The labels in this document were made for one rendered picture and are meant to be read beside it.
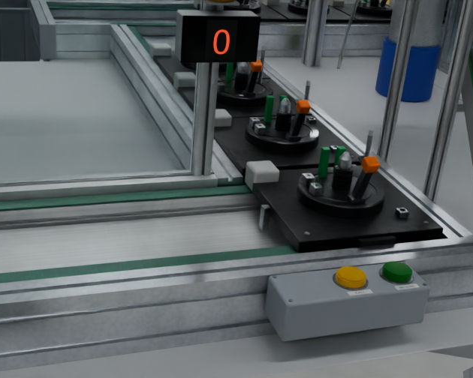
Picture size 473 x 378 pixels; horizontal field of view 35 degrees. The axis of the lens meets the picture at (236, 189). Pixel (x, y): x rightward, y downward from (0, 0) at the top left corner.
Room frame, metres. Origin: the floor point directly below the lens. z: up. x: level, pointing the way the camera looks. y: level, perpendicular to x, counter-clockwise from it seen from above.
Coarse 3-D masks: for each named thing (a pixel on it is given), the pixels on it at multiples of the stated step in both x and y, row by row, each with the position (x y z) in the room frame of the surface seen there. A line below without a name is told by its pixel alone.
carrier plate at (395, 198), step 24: (312, 168) 1.20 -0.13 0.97; (360, 168) 1.22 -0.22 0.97; (264, 192) 1.08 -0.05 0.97; (288, 192) 1.09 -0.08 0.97; (384, 192) 1.12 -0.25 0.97; (288, 216) 1.01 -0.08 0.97; (312, 216) 1.01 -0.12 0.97; (384, 216) 1.04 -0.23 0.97; (408, 216) 1.04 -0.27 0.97; (288, 240) 0.96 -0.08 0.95; (312, 240) 0.94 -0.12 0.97; (336, 240) 0.95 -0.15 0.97; (408, 240) 0.99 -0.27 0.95
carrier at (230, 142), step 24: (216, 120) 1.36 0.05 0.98; (240, 120) 1.40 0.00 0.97; (264, 120) 1.36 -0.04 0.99; (288, 120) 1.31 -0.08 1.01; (240, 144) 1.28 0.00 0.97; (264, 144) 1.26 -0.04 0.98; (288, 144) 1.25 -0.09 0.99; (312, 144) 1.28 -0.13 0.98; (336, 144) 1.32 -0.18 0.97; (240, 168) 1.18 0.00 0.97; (288, 168) 1.20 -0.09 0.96
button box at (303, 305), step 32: (288, 288) 0.82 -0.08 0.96; (320, 288) 0.83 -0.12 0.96; (352, 288) 0.83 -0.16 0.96; (384, 288) 0.84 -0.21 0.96; (416, 288) 0.85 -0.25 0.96; (288, 320) 0.79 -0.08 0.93; (320, 320) 0.80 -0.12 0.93; (352, 320) 0.82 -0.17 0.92; (384, 320) 0.84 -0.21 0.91; (416, 320) 0.85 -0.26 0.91
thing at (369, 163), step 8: (360, 160) 1.03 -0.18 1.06; (368, 160) 1.01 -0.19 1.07; (376, 160) 1.01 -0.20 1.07; (368, 168) 1.00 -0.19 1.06; (376, 168) 1.01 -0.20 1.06; (360, 176) 1.02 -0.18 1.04; (368, 176) 1.02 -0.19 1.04; (360, 184) 1.02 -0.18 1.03; (352, 192) 1.04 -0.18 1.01; (360, 192) 1.03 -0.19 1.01
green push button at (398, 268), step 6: (384, 264) 0.89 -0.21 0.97; (390, 264) 0.89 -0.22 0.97; (396, 264) 0.89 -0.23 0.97; (402, 264) 0.89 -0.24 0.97; (384, 270) 0.87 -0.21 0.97; (390, 270) 0.87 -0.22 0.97; (396, 270) 0.87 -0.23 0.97; (402, 270) 0.87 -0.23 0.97; (408, 270) 0.88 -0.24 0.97; (384, 276) 0.87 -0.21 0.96; (390, 276) 0.86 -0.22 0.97; (396, 276) 0.86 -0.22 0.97; (402, 276) 0.86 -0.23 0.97; (408, 276) 0.86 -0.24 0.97
